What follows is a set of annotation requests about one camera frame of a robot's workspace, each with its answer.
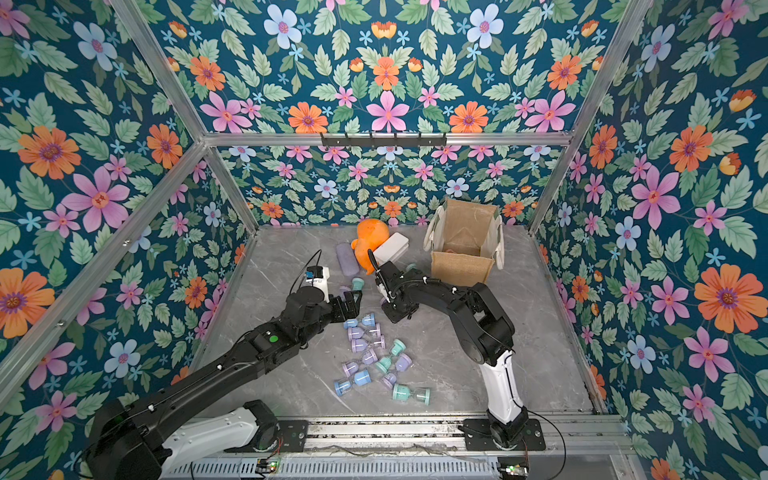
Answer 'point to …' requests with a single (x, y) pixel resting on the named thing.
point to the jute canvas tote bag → (465, 238)
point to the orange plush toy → (371, 233)
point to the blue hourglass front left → (361, 377)
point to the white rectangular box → (392, 249)
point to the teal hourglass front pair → (403, 392)
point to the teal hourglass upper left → (357, 283)
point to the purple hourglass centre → (350, 367)
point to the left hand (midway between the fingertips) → (354, 294)
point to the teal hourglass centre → (384, 363)
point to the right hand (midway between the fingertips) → (403, 307)
